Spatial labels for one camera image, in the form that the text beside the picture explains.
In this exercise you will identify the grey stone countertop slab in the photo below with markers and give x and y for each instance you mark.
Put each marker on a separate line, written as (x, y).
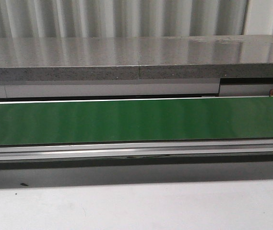
(138, 58)

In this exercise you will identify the white pleated curtain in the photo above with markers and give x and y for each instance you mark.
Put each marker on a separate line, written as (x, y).
(134, 18)

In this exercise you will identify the aluminium conveyor side rail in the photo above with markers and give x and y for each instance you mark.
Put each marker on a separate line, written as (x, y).
(189, 148)

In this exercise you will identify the green conveyor belt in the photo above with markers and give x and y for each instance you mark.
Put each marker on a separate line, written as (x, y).
(60, 122)

